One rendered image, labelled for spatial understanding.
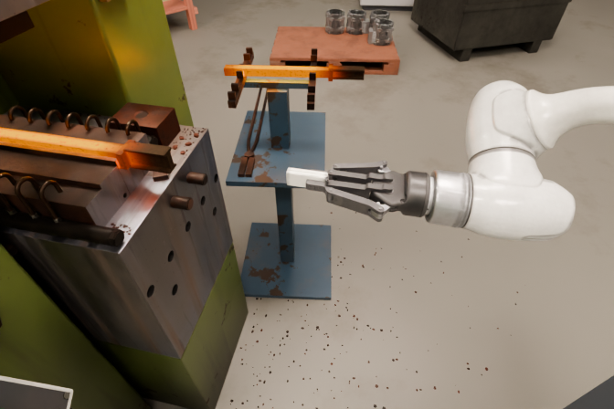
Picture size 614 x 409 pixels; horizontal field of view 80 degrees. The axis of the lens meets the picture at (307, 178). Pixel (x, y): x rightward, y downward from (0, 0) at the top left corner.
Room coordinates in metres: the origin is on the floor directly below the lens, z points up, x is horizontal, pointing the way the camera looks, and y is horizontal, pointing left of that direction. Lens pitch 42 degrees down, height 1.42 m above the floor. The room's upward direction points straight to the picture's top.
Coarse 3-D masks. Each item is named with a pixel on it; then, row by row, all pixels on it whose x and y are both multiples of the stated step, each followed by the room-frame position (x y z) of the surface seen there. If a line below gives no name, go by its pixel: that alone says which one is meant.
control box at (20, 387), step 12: (0, 384) 0.13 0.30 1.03; (12, 384) 0.13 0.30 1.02; (24, 384) 0.13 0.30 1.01; (36, 384) 0.14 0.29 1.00; (48, 384) 0.14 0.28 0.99; (0, 396) 0.12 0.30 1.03; (12, 396) 0.12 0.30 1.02; (24, 396) 0.12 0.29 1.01; (36, 396) 0.13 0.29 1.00; (48, 396) 0.13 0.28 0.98; (60, 396) 0.13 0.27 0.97; (0, 408) 0.11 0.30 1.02; (12, 408) 0.11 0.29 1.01; (24, 408) 0.11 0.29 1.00; (36, 408) 0.12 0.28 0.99; (48, 408) 0.12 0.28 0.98; (60, 408) 0.12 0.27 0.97
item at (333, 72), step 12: (228, 72) 0.99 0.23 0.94; (252, 72) 0.99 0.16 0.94; (264, 72) 0.99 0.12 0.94; (276, 72) 0.99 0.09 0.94; (288, 72) 0.98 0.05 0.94; (300, 72) 0.98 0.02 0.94; (324, 72) 0.98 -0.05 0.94; (336, 72) 0.99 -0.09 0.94; (348, 72) 0.98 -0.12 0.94; (360, 72) 0.98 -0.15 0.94
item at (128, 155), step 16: (0, 128) 0.60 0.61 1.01; (32, 144) 0.56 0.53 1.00; (48, 144) 0.55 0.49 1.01; (64, 144) 0.55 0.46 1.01; (80, 144) 0.55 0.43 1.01; (96, 144) 0.55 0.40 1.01; (112, 144) 0.55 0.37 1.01; (128, 144) 0.54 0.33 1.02; (144, 144) 0.54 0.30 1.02; (128, 160) 0.52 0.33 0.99; (144, 160) 0.52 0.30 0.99; (160, 160) 0.51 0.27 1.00
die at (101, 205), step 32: (32, 128) 0.63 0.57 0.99; (64, 128) 0.63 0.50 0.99; (96, 128) 0.63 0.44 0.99; (0, 160) 0.53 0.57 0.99; (32, 160) 0.53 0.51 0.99; (64, 160) 0.53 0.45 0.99; (96, 160) 0.52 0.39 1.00; (0, 192) 0.45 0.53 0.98; (32, 192) 0.45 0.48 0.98; (64, 192) 0.45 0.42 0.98; (96, 192) 0.45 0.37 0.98; (128, 192) 0.51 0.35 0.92; (96, 224) 0.42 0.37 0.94
